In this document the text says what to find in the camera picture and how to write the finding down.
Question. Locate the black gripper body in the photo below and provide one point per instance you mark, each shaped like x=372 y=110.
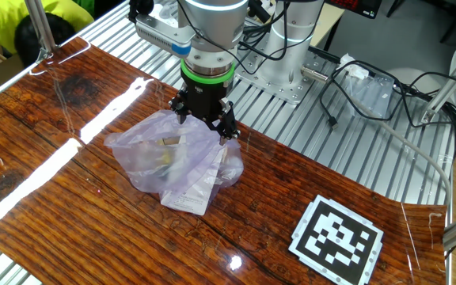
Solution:
x=208 y=95

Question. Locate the aluminium frame crossbar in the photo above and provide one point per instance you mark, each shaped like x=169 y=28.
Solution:
x=6 y=85

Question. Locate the yellow packet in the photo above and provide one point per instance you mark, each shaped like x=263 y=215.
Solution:
x=166 y=157

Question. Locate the translucent purple plastic bag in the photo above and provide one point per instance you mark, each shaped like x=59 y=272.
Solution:
x=153 y=158

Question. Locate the person in yellow-green shirt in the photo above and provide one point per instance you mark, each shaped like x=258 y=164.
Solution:
x=10 y=20

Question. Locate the wood grain table mat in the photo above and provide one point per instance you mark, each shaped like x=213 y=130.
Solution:
x=93 y=237

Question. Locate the clear plastic bag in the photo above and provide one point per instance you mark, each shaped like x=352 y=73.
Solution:
x=370 y=97

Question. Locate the white printed box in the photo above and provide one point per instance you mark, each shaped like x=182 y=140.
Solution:
x=188 y=198

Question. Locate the black red digit display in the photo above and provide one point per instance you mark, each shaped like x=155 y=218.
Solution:
x=354 y=7

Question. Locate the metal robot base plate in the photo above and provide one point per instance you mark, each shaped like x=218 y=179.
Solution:
x=287 y=94

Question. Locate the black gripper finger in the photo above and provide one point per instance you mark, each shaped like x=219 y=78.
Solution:
x=179 y=106
x=226 y=122

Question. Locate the white crumpled paper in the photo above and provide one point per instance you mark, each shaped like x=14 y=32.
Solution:
x=352 y=67

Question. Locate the black cylindrical connector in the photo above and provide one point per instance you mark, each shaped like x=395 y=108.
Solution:
x=259 y=11

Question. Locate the small brown box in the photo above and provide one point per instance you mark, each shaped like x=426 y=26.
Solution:
x=170 y=140

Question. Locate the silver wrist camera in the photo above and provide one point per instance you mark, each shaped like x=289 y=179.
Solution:
x=160 y=35

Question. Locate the black white marker board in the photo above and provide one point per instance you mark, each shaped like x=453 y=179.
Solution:
x=337 y=241

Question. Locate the beige desk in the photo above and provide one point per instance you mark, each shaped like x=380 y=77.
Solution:
x=329 y=21

